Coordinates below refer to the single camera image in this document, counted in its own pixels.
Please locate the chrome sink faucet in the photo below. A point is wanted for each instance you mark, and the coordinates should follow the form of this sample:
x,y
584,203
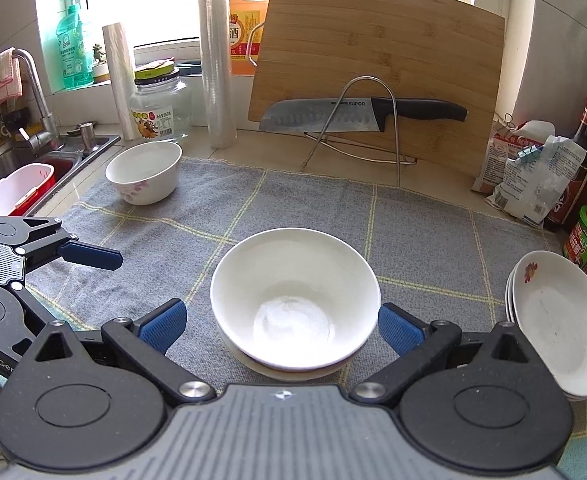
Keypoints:
x,y
49,138

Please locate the plastic wrap roll tall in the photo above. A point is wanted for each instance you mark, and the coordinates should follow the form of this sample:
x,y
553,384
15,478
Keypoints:
x,y
216,73

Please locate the small potted plant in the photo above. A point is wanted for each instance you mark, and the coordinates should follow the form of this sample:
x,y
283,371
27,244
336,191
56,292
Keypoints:
x,y
100,68

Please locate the bamboo cutting board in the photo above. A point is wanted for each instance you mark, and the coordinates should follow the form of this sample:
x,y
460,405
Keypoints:
x,y
430,49

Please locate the orange cooking wine bottle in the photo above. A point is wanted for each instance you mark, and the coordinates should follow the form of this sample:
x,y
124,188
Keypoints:
x,y
245,29

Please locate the red white packet bag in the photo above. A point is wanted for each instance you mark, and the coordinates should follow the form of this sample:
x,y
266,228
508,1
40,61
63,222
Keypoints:
x,y
506,142

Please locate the white bowl floral print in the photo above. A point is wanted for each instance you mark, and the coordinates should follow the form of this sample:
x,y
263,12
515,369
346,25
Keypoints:
x,y
147,173

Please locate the white powder bag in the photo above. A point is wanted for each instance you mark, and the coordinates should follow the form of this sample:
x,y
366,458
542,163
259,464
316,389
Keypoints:
x,y
529,192

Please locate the black handled kitchen knife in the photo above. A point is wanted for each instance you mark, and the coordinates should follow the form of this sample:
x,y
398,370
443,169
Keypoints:
x,y
308,115

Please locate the glass jar yellow label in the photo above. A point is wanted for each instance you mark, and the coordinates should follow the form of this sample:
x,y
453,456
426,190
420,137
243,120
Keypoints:
x,y
161,103

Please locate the white bowl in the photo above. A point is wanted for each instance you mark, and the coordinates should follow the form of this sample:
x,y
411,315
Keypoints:
x,y
295,299

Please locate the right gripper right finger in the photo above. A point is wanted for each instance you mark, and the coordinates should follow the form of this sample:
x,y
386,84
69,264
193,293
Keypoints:
x,y
473,402

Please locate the green binder clip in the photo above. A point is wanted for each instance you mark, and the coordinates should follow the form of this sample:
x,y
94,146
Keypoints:
x,y
529,155

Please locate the pink checked dish towel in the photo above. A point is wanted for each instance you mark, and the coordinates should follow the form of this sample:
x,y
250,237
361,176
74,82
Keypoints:
x,y
10,76

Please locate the plastic bag roll short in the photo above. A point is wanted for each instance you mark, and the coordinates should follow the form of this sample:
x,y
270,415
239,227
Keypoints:
x,y
120,60

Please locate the red white sink basin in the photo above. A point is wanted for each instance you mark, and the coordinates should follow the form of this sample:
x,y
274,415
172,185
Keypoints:
x,y
22,188

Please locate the steel kitchen sink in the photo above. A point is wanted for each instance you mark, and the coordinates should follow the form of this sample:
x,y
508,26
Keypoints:
x,y
16,155

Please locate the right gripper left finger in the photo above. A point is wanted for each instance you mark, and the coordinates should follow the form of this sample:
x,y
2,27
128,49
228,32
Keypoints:
x,y
86,400

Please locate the white plate fruit print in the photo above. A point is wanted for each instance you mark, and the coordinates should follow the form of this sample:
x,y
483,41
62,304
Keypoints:
x,y
546,297

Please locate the wire knife rack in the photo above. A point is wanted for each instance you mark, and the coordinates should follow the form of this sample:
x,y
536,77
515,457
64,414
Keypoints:
x,y
399,159

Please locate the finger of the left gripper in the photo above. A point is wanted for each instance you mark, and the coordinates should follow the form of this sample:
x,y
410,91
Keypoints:
x,y
42,240
22,318

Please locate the green dish soap bottle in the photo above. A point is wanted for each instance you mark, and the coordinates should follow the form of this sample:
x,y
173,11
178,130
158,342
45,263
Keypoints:
x,y
76,69

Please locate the white bowl underneath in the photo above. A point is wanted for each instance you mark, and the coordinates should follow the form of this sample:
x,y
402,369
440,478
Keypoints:
x,y
283,375

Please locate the grey checked cloth mat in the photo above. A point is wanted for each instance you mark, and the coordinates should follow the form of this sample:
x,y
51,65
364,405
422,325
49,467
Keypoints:
x,y
431,258

